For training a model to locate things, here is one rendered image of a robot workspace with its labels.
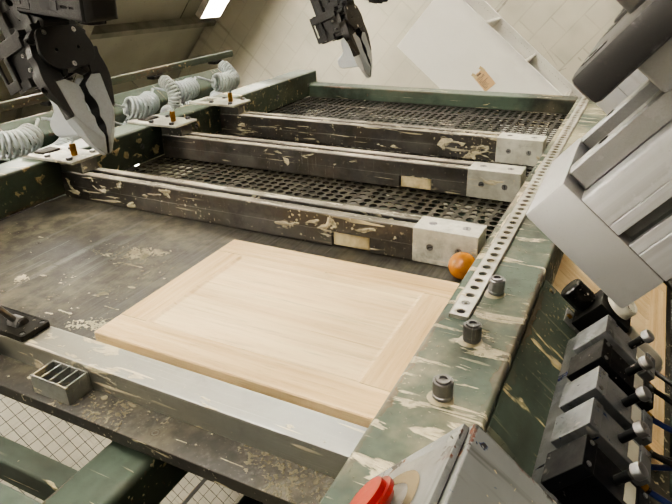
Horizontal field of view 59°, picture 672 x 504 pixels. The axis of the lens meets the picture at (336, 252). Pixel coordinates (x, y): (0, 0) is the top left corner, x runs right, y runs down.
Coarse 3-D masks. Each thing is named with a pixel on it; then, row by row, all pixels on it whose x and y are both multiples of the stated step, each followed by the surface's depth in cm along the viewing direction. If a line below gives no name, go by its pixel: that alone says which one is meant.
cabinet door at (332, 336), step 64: (256, 256) 114; (320, 256) 113; (128, 320) 95; (192, 320) 95; (256, 320) 94; (320, 320) 93; (384, 320) 93; (256, 384) 80; (320, 384) 79; (384, 384) 78
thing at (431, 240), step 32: (64, 160) 146; (96, 160) 151; (96, 192) 148; (128, 192) 143; (160, 192) 138; (192, 192) 133; (224, 192) 134; (256, 192) 131; (224, 224) 133; (256, 224) 128; (288, 224) 124; (320, 224) 120; (352, 224) 117; (384, 224) 114; (416, 224) 112; (448, 224) 111; (480, 224) 111; (416, 256) 113; (448, 256) 110
